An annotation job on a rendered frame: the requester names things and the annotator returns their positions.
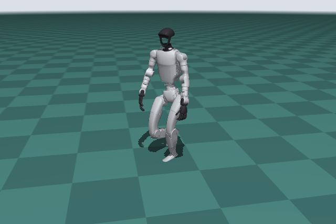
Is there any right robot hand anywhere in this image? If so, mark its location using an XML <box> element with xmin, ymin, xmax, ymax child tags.
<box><xmin>139</xmin><ymin>90</ymin><xmax>145</xmax><ymax>111</ymax></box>

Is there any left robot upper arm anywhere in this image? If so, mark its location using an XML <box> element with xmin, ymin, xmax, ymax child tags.
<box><xmin>176</xmin><ymin>52</ymin><xmax>189</xmax><ymax>83</ymax></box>

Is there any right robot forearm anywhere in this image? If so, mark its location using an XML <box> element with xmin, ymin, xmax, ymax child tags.
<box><xmin>139</xmin><ymin>70</ymin><xmax>151</xmax><ymax>94</ymax></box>

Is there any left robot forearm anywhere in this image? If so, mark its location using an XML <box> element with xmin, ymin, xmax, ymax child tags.
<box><xmin>181</xmin><ymin>75</ymin><xmax>190</xmax><ymax>104</ymax></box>

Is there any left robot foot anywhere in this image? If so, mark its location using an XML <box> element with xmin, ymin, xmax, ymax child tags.
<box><xmin>162</xmin><ymin>153</ymin><xmax>178</xmax><ymax>162</ymax></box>

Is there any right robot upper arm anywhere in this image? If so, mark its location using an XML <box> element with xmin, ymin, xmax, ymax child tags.
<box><xmin>146</xmin><ymin>50</ymin><xmax>157</xmax><ymax>77</ymax></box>

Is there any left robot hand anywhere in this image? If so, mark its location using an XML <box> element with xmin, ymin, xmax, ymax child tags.
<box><xmin>176</xmin><ymin>98</ymin><xmax>187</xmax><ymax>121</ymax></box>

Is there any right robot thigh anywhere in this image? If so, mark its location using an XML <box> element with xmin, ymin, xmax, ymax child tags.
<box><xmin>149</xmin><ymin>95</ymin><xmax>167</xmax><ymax>137</ymax></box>

